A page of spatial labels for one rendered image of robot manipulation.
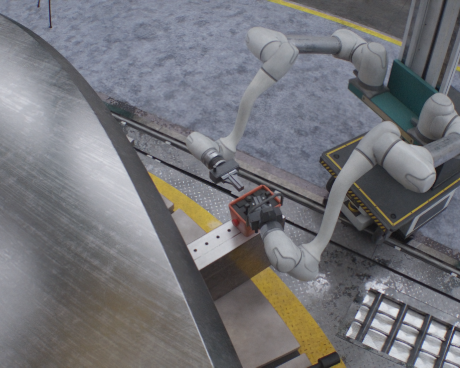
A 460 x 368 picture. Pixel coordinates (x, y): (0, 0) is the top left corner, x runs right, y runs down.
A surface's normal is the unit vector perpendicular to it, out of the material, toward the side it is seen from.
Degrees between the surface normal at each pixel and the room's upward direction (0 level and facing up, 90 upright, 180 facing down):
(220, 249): 0
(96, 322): 0
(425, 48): 90
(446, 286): 0
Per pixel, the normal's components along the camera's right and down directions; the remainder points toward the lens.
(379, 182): 0.03, -0.65
